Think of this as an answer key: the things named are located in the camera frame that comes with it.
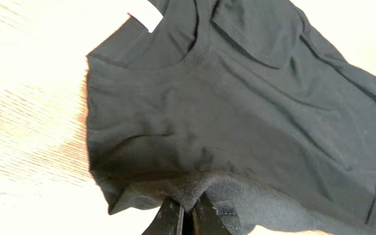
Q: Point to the black t-shirt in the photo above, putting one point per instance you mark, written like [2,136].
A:
[244,102]

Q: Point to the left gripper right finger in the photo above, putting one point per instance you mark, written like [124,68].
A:
[205,219]

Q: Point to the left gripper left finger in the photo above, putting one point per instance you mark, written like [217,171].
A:
[168,220]

